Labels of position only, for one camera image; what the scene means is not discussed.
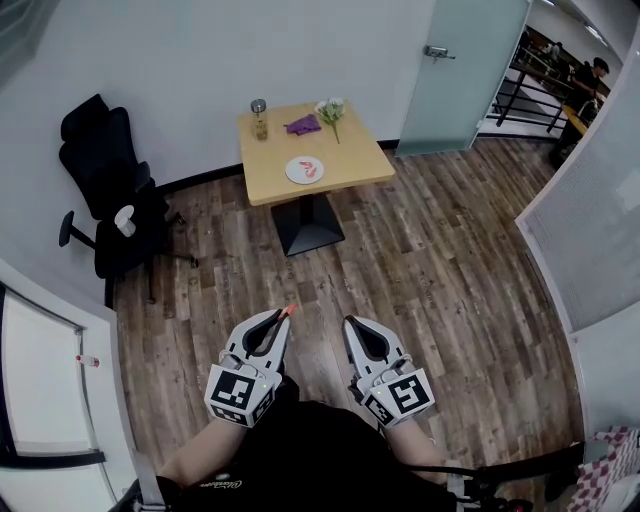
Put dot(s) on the black office chair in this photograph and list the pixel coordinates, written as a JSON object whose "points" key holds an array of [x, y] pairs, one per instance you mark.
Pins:
{"points": [[105, 165]]}

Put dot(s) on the black mounted phone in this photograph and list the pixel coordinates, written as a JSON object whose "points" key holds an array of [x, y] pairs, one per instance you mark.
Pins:
{"points": [[540, 457]]}

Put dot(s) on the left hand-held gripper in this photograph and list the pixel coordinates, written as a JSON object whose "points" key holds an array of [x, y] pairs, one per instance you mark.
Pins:
{"points": [[235, 392]]}

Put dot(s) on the white flower bouquet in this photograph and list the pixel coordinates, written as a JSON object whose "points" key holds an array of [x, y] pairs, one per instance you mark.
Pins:
{"points": [[331, 111]]}

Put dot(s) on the small red white bottle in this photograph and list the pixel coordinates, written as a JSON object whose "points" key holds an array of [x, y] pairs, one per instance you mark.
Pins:
{"points": [[87, 359]]}

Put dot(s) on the black metal railing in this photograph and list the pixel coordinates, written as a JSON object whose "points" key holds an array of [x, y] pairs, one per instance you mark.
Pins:
{"points": [[520, 90]]}

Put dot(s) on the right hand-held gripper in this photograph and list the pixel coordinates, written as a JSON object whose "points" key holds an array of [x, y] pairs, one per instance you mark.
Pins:
{"points": [[407, 392]]}

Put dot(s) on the person's left forearm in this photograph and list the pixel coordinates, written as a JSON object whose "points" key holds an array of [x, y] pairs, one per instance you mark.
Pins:
{"points": [[200, 450]]}

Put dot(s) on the frosted glass door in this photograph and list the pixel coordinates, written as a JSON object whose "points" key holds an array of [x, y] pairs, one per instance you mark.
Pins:
{"points": [[460, 75]]}

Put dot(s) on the glass bottle with steel lid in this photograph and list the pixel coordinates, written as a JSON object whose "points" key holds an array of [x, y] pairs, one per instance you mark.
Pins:
{"points": [[259, 122]]}

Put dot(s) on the purple cloth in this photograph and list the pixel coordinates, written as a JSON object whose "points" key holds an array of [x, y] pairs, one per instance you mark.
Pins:
{"points": [[303, 125]]}

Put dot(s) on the black table base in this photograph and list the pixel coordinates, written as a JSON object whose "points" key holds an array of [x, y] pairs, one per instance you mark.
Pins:
{"points": [[307, 225]]}

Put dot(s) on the yellow round table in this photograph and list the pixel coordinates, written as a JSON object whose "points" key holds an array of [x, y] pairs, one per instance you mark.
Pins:
{"points": [[575, 120]]}

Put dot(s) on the person's black clothing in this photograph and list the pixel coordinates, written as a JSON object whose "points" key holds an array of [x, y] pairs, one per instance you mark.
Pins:
{"points": [[310, 450]]}

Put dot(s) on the person's right forearm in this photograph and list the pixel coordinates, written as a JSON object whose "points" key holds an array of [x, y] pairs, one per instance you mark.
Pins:
{"points": [[417, 445]]}

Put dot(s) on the white perforated partition panel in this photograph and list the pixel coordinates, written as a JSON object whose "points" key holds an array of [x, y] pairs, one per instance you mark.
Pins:
{"points": [[590, 225]]}

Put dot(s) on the checkered cloth bag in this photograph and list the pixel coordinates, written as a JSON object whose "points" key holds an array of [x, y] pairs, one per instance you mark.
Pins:
{"points": [[610, 470]]}

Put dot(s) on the white cabinet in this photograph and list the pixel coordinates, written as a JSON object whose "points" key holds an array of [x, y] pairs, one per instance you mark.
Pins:
{"points": [[40, 375]]}

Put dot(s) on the white plate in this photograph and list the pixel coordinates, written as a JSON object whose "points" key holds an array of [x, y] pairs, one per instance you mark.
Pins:
{"points": [[295, 175]]}

